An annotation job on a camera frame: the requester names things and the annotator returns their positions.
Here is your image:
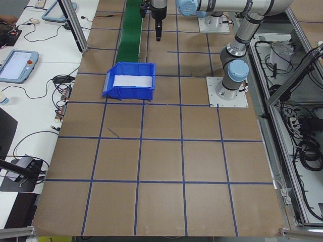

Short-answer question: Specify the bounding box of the person forearm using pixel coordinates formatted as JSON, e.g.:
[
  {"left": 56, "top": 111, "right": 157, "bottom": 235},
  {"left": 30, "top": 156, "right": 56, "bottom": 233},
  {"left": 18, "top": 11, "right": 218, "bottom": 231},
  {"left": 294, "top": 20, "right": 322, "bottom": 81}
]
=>
[{"left": 0, "top": 15, "right": 19, "bottom": 24}]

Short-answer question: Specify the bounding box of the green conveyor belt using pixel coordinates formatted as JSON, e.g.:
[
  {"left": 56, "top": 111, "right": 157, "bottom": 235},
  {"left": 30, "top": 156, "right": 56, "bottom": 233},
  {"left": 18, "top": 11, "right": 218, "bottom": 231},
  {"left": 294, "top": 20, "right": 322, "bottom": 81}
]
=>
[{"left": 117, "top": 0, "right": 144, "bottom": 64}]

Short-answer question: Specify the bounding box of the blue plastic storage bin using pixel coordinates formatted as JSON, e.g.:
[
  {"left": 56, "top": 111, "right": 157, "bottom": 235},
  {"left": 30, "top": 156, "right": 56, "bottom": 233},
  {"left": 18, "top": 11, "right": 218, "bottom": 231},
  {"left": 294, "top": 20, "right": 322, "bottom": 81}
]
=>
[{"left": 101, "top": 61, "right": 157, "bottom": 102}]

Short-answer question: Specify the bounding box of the light blue teach pendant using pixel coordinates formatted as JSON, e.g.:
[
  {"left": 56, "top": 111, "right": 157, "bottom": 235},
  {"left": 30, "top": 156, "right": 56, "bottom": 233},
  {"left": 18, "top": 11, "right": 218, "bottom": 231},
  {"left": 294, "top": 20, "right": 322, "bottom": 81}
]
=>
[
  {"left": 0, "top": 49, "right": 39, "bottom": 84},
  {"left": 41, "top": 0, "right": 78, "bottom": 24}
]

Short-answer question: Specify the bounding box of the white desk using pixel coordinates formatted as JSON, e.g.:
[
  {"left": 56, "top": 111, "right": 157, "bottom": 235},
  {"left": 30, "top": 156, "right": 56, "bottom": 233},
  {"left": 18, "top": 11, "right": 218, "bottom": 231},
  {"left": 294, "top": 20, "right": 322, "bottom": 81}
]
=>
[
  {"left": 0, "top": 0, "right": 101, "bottom": 66},
  {"left": 0, "top": 51, "right": 88, "bottom": 229}
]

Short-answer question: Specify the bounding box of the small circuit board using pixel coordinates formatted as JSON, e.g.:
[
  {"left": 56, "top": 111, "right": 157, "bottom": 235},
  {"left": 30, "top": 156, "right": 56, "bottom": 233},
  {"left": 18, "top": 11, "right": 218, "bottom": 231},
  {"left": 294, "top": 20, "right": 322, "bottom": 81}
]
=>
[
  {"left": 60, "top": 85, "right": 72, "bottom": 102},
  {"left": 55, "top": 102, "right": 68, "bottom": 121}
]

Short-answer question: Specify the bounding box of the white crumpled bag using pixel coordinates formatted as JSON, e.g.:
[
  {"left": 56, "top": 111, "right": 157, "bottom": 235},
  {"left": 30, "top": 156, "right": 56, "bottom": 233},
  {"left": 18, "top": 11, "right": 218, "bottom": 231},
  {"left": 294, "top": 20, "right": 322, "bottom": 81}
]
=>
[{"left": 269, "top": 41, "right": 295, "bottom": 73}]

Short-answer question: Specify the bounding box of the black mat with electronics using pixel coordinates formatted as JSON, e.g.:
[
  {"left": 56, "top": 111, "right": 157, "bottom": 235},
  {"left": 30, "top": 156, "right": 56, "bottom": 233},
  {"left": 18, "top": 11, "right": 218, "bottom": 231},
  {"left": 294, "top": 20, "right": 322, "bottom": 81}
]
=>
[{"left": 7, "top": 27, "right": 24, "bottom": 37}]

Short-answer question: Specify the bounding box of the white power strip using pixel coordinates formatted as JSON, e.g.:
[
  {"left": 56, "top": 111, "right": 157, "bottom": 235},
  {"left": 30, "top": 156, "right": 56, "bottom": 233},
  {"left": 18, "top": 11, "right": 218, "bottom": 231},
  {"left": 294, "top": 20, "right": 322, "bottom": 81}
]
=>
[{"left": 285, "top": 108, "right": 304, "bottom": 133}]

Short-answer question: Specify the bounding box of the white paper cup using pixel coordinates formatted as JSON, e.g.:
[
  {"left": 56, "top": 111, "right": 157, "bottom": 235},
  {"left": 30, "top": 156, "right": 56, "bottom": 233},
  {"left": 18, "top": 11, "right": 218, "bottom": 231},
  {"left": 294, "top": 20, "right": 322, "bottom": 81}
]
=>
[{"left": 0, "top": 91, "right": 11, "bottom": 106}]

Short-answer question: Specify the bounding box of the black laptop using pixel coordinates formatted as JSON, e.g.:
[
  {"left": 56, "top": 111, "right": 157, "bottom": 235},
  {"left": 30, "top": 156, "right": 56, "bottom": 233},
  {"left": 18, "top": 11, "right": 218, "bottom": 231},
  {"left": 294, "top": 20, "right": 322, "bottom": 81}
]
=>
[{"left": 0, "top": 107, "right": 19, "bottom": 162}]

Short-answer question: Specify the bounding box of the black stand pole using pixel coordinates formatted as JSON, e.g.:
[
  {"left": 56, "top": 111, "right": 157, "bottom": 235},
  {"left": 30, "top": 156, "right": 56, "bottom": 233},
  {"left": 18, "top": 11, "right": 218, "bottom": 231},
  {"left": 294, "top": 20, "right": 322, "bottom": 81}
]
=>
[{"left": 0, "top": 159, "right": 38, "bottom": 180}]

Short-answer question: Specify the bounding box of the black stand base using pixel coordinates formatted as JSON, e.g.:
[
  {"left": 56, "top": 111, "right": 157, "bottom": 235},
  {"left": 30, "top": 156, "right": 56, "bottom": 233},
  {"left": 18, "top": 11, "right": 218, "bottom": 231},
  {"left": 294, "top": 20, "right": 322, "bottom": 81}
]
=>
[{"left": 0, "top": 157, "right": 44, "bottom": 193}]

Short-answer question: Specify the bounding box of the aluminium corner bar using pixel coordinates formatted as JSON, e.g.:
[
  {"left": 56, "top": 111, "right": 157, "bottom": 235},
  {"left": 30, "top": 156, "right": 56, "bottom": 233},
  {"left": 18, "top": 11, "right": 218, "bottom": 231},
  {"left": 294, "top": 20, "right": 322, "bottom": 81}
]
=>
[
  {"left": 279, "top": 226, "right": 323, "bottom": 239},
  {"left": 0, "top": 226, "right": 37, "bottom": 237}
]

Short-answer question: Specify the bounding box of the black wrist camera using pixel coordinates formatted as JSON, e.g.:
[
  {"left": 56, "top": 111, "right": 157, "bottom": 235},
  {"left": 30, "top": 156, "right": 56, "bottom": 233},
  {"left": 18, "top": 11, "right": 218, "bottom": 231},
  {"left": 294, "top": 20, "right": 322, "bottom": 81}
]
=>
[{"left": 139, "top": 0, "right": 150, "bottom": 19}]

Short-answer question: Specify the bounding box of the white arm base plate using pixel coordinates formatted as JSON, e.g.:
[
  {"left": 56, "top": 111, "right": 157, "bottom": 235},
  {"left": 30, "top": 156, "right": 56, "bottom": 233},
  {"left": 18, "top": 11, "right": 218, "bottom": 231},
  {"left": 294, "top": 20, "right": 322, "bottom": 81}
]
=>
[
  {"left": 198, "top": 16, "right": 231, "bottom": 35},
  {"left": 206, "top": 76, "right": 250, "bottom": 109}
]

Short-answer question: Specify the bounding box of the black cable with plug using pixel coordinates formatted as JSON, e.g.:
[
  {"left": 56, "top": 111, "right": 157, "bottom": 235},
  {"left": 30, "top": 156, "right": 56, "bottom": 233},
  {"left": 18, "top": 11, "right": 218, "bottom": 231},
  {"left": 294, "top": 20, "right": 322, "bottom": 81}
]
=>
[{"left": 81, "top": 15, "right": 98, "bottom": 30}]

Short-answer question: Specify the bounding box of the aluminium extrusion post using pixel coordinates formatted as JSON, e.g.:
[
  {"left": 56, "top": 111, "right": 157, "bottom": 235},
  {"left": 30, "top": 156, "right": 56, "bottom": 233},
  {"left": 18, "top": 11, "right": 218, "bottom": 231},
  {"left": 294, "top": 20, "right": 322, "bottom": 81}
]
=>
[{"left": 57, "top": 0, "right": 88, "bottom": 53}]

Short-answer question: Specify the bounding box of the V-shaped metal bar frame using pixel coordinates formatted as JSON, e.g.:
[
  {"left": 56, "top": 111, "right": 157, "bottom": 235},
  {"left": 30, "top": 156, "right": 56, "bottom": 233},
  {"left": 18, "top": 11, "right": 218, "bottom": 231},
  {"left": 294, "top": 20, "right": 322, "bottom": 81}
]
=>
[{"left": 248, "top": 7, "right": 323, "bottom": 229}]

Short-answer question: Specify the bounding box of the black cable coil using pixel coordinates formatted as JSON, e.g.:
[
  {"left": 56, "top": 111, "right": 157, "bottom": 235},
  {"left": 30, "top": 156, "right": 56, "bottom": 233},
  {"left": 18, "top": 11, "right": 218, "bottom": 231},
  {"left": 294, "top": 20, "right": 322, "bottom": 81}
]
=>
[{"left": 295, "top": 140, "right": 321, "bottom": 172}]

